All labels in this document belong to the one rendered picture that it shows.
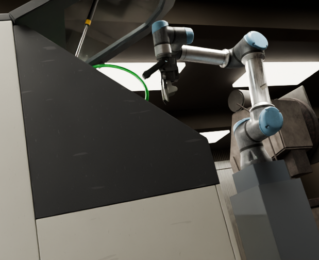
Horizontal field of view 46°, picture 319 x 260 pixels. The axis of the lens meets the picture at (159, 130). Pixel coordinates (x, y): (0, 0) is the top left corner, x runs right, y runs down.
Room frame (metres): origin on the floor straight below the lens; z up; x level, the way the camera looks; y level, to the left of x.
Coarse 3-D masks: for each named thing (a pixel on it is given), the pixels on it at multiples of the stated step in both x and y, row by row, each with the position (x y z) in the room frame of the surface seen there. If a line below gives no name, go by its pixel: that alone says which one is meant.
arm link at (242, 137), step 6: (240, 120) 1.72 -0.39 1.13; (246, 120) 1.71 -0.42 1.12; (234, 126) 1.75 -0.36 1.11; (240, 126) 1.72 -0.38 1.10; (234, 132) 1.76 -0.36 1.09; (240, 132) 1.72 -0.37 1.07; (246, 132) 1.68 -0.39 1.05; (240, 138) 1.73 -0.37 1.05; (246, 138) 1.71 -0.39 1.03; (252, 138) 1.69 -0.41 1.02; (240, 144) 1.74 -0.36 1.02; (246, 144) 1.72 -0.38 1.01
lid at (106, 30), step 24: (48, 0) 1.08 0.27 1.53; (72, 0) 1.16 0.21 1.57; (120, 0) 1.43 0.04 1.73; (144, 0) 1.58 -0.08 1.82; (168, 0) 1.73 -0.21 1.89; (24, 24) 1.10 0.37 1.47; (48, 24) 1.19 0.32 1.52; (72, 24) 1.33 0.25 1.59; (96, 24) 1.47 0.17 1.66; (120, 24) 1.63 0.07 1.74; (144, 24) 1.83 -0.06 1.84; (72, 48) 1.51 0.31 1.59; (96, 48) 1.68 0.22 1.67; (120, 48) 1.84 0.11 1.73
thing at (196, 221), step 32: (192, 192) 1.20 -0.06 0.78; (64, 224) 1.09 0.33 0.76; (96, 224) 1.11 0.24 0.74; (128, 224) 1.14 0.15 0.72; (160, 224) 1.16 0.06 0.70; (192, 224) 1.19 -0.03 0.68; (224, 224) 1.22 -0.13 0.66; (64, 256) 1.08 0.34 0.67; (96, 256) 1.11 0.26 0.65; (128, 256) 1.13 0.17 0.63; (160, 256) 1.16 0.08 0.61; (192, 256) 1.18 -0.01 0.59; (224, 256) 1.21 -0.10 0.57
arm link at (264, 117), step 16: (256, 32) 1.63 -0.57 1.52; (240, 48) 1.67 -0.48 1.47; (256, 48) 1.62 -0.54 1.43; (256, 64) 1.63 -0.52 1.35; (256, 80) 1.62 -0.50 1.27; (256, 96) 1.62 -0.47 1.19; (256, 112) 1.61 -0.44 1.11; (272, 112) 1.59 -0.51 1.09; (256, 128) 1.62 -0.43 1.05; (272, 128) 1.59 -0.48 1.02
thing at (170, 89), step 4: (168, 80) 1.48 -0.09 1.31; (168, 84) 1.48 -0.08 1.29; (168, 88) 1.48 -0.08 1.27; (172, 88) 1.48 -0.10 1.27; (176, 88) 1.48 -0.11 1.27; (164, 92) 1.47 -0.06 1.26; (168, 92) 1.47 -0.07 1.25; (172, 92) 1.48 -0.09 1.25; (164, 96) 1.49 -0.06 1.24; (168, 96) 1.48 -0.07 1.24; (168, 100) 1.49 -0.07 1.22
